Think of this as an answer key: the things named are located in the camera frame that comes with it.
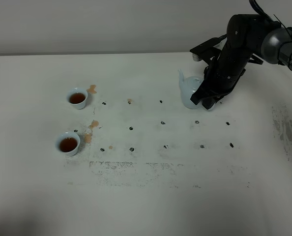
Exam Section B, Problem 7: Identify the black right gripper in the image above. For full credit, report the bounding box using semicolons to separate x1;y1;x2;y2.
190;49;263;110

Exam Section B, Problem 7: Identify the blue porcelain teapot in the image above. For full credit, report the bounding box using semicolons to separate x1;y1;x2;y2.
178;69;204;109

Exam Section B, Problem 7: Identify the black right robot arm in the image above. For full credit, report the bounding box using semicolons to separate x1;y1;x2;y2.
190;14;292;110

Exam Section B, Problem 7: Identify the tea spill left of grid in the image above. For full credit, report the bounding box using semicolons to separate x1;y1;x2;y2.
88;120;99;130

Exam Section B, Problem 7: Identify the spilled tea puddle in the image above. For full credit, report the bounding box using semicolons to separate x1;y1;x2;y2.
87;85;96;94

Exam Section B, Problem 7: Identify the tea spill near front cup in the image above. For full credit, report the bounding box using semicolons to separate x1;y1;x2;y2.
84;133;92;144

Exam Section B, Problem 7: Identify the far blue porcelain teacup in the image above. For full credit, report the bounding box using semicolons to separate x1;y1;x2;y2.
66;88;88;110

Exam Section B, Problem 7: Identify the blue porcelain teacup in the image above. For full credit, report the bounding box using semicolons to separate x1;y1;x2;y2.
55;132;81;156
66;88;88;110

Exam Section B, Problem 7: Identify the near blue porcelain teacup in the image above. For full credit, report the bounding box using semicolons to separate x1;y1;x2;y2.
55;132;81;156

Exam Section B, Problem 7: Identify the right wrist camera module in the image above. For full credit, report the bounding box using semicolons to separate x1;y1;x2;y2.
190;34;227;64

